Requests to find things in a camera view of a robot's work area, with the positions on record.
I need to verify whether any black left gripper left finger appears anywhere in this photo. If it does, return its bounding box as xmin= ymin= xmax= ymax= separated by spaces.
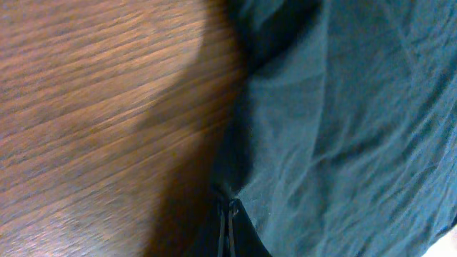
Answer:
xmin=184 ymin=197 xmax=226 ymax=257

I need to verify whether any dark green t-shirt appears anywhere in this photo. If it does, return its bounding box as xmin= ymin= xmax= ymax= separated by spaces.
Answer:
xmin=214 ymin=0 xmax=456 ymax=256

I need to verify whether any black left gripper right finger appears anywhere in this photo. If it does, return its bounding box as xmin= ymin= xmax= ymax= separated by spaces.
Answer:
xmin=228 ymin=199 xmax=271 ymax=257

